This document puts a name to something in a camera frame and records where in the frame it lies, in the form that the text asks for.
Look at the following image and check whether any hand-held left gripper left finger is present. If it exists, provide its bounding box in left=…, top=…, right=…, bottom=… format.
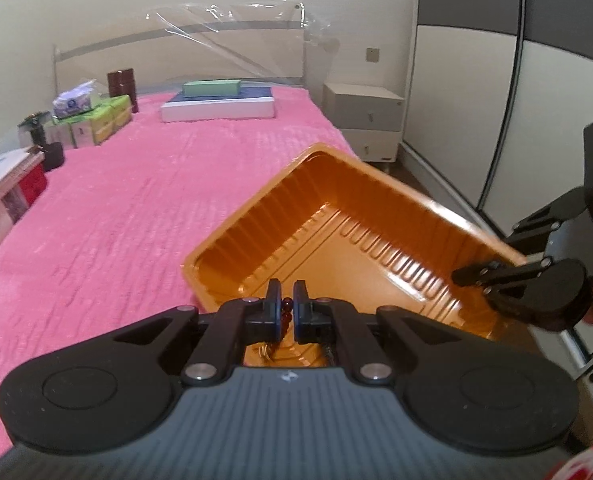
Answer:
left=109, top=278, right=283, bottom=387

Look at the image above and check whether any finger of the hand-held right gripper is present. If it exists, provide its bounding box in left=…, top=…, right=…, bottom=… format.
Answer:
left=507, top=186, right=587, bottom=257
left=451, top=258, right=553, bottom=295

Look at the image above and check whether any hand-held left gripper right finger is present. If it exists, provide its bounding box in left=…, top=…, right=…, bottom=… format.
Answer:
left=293, top=278, right=470, bottom=387

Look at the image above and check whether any brown bead necklace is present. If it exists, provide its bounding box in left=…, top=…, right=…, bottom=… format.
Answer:
left=279, top=297, right=295, bottom=336

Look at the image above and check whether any orange plastic tray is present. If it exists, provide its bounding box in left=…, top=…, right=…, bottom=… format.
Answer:
left=182, top=142, right=530, bottom=367

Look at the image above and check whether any wardrobe sliding door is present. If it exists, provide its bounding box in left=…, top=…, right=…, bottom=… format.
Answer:
left=401, top=0, right=593, bottom=242

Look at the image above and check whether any pink ribbed blanket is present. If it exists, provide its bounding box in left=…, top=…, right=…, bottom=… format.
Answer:
left=0, top=85, right=367, bottom=461

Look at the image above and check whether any white grey nightstand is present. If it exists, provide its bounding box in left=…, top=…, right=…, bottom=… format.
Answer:
left=323, top=82, right=406, bottom=164

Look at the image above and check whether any long white box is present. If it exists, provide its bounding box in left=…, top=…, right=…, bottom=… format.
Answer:
left=160, top=97, right=276, bottom=123

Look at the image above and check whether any red white cloth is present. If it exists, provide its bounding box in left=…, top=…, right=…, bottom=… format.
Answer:
left=541, top=429, right=593, bottom=480

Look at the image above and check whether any flat blue box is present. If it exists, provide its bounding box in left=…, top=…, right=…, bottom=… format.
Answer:
left=170, top=85, right=276, bottom=104

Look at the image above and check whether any long green box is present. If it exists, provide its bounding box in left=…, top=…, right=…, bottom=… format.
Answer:
left=182, top=79, right=242, bottom=99

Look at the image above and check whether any green tissue box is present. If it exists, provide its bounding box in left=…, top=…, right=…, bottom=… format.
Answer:
left=99, top=95, right=132, bottom=129
left=89, top=109, right=118, bottom=144

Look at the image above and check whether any black cup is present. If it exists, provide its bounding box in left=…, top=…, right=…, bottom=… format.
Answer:
left=41, top=141, right=66, bottom=172

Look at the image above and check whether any small white box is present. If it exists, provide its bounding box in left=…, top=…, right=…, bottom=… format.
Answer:
left=46, top=120, right=95, bottom=150

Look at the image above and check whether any clear plastic film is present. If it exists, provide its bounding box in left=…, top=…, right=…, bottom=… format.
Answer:
left=146, top=0, right=338, bottom=87

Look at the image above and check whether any white headboard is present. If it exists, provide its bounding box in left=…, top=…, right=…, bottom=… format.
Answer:
left=52, top=2, right=308, bottom=99

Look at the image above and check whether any dark brown box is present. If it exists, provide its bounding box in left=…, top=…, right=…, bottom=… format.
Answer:
left=107, top=68, right=140, bottom=114

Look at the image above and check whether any pink and red box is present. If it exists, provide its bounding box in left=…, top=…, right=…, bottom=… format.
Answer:
left=0, top=162, right=46, bottom=249

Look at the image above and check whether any white blue tissue pack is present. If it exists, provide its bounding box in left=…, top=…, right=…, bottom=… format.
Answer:
left=52, top=79, right=100, bottom=120

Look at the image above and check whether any flat brown box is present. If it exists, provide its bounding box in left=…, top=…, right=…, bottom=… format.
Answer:
left=0, top=146, right=44, bottom=205

